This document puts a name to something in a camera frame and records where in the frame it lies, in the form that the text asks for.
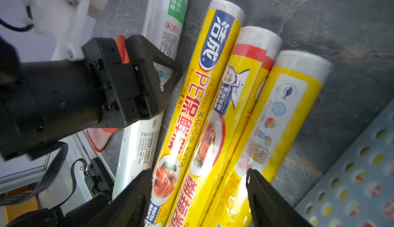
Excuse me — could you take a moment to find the light blue plastic basket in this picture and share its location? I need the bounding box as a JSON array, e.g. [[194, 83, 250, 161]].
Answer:
[[295, 101, 394, 227]]

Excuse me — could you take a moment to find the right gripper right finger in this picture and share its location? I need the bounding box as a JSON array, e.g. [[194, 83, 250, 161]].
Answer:
[[246, 169, 311, 227]]

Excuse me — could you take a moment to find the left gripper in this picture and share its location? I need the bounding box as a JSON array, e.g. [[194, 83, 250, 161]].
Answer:
[[1, 35, 183, 160]]

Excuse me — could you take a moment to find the yellow plastic wrap roll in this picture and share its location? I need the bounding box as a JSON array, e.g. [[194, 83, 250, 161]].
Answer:
[[202, 50, 333, 227], [166, 26, 282, 227], [144, 0, 245, 227]]

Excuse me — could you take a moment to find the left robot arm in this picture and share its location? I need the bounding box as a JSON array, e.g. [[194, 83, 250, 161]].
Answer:
[[1, 35, 183, 160]]

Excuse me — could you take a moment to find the white plastic wrap roll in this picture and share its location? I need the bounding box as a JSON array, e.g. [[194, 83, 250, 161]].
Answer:
[[112, 0, 189, 199]]

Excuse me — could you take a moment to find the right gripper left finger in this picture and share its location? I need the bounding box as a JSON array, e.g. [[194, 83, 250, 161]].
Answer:
[[101, 169, 152, 227]]

